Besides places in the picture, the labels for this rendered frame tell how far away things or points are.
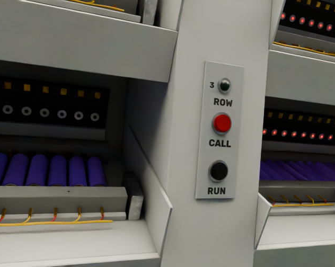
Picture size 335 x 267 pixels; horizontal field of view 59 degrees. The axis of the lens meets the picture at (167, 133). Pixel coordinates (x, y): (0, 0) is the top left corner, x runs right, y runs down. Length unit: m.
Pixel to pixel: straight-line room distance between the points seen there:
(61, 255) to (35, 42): 0.17
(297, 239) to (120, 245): 0.19
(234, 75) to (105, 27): 0.12
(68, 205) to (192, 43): 0.18
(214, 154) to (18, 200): 0.17
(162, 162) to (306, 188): 0.22
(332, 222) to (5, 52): 0.39
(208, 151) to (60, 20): 0.16
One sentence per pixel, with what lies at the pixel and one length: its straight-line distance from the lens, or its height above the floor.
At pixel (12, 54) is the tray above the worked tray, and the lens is 0.26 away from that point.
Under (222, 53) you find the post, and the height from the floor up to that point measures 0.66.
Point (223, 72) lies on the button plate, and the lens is 0.28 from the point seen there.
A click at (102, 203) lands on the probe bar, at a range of 0.30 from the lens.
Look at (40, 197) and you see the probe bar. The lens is 0.29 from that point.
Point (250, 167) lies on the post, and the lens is 0.30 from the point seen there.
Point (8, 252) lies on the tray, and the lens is 0.27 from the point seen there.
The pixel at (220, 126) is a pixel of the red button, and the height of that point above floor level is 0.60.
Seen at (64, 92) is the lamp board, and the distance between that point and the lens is 0.39.
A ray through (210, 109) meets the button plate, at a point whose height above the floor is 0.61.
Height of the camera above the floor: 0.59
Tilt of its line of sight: level
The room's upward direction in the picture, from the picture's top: 4 degrees clockwise
